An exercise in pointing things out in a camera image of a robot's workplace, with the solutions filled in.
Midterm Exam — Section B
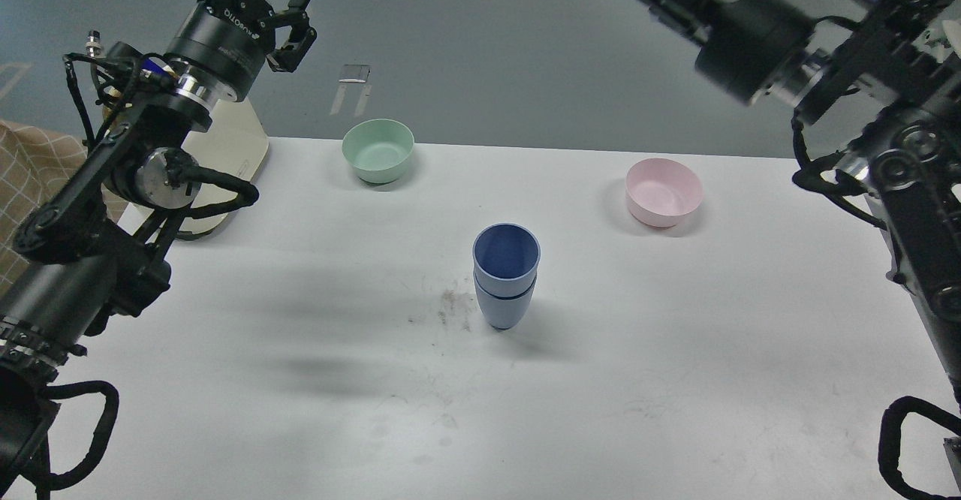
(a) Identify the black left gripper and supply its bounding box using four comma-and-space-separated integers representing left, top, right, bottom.
164, 0, 317, 102

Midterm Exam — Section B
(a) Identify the blue cup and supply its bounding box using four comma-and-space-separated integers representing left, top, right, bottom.
471, 223, 541, 298
474, 276, 538, 331

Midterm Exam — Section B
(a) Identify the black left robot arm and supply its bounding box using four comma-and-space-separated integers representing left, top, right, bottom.
1, 0, 317, 499

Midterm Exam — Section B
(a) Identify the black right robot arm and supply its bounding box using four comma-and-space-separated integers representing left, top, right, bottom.
635, 0, 959, 399

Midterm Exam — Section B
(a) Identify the cream toaster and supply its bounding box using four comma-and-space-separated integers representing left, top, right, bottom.
120, 98, 270, 241

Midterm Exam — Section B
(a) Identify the green bowl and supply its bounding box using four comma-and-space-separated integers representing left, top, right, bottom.
341, 118, 415, 185

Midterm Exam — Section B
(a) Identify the beige checkered cloth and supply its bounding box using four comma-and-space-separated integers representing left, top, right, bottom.
1, 119, 87, 294

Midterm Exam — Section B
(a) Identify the pink bowl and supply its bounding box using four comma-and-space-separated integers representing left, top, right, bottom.
624, 158, 704, 227

